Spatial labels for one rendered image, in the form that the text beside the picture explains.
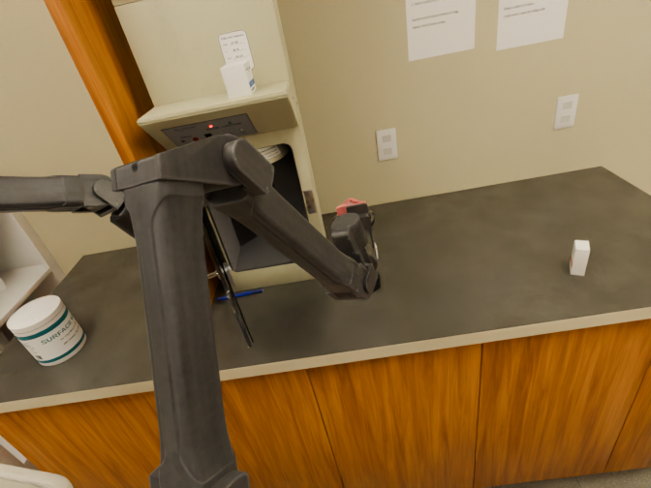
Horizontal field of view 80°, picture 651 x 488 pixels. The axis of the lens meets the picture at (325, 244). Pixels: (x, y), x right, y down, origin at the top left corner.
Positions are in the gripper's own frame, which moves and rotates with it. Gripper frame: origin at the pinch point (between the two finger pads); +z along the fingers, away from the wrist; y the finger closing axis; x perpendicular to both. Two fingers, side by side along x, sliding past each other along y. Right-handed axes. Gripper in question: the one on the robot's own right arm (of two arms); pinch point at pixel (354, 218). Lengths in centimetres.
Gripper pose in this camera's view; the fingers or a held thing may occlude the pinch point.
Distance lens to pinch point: 94.1
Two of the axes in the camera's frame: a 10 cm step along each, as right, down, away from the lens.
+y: -2.0, -8.2, -5.4
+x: -9.8, 1.9, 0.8
